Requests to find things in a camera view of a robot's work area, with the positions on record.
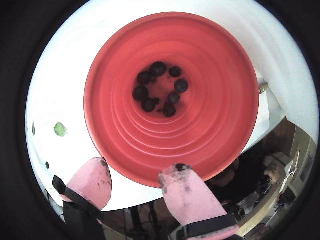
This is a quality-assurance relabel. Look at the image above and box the pink-covered gripper finger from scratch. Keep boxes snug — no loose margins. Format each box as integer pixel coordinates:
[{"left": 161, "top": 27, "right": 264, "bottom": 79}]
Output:
[
  {"left": 157, "top": 162, "right": 240, "bottom": 240},
  {"left": 51, "top": 156, "right": 113, "bottom": 240}
]

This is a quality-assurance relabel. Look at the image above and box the medium green leaf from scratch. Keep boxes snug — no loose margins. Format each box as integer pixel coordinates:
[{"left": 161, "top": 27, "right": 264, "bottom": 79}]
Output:
[{"left": 54, "top": 122, "right": 68, "bottom": 138}]

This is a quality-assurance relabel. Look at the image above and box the red collapsible silicone cup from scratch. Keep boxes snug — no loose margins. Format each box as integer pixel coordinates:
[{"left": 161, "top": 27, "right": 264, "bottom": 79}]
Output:
[{"left": 83, "top": 11, "right": 260, "bottom": 189}]

